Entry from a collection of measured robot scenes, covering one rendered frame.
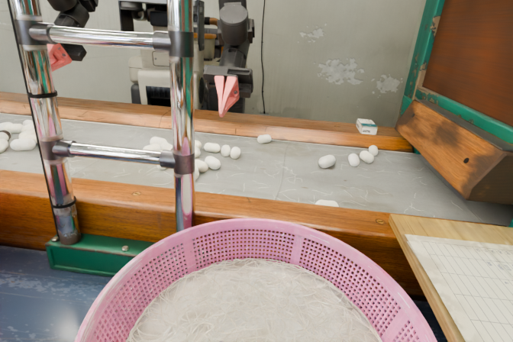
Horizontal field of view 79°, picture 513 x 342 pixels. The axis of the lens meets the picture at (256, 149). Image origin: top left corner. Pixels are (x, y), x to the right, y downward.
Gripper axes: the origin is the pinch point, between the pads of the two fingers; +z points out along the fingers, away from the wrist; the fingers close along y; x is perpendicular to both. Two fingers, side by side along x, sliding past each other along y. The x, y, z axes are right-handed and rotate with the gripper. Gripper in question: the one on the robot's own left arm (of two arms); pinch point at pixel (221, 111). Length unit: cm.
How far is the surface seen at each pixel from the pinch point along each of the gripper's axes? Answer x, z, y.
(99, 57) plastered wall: 133, -130, -143
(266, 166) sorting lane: 0.4, 10.7, 10.5
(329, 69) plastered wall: 142, -147, 43
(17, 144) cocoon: -4.1, 14.0, -34.2
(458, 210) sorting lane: -5.0, 16.8, 40.5
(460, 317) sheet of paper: -23.7, 32.6, 28.3
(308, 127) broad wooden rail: 10.7, -5.2, 18.5
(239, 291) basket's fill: -17.1, 32.8, 10.2
